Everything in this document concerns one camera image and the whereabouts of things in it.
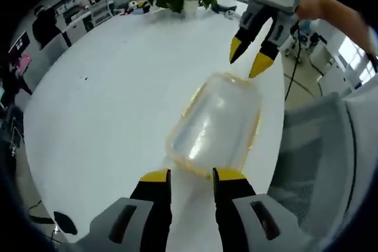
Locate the dark wall screen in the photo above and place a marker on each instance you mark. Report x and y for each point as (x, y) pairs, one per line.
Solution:
(19, 42)

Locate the white cabinet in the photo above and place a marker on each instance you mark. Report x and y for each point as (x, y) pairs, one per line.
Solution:
(100, 10)

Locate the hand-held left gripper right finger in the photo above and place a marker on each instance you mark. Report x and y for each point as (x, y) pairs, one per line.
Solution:
(233, 196)

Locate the pink lit screen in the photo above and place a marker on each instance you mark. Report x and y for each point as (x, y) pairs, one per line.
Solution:
(20, 63)

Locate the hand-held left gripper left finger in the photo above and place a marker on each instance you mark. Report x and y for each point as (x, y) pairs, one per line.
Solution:
(153, 199)

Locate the white plant pot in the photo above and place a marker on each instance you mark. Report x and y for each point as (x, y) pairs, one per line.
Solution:
(190, 7)

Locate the grey mesh office chair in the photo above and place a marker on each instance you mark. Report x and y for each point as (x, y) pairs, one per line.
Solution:
(310, 145)

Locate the clear plastic container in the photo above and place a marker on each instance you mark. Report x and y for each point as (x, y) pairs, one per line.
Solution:
(184, 165)
(215, 116)

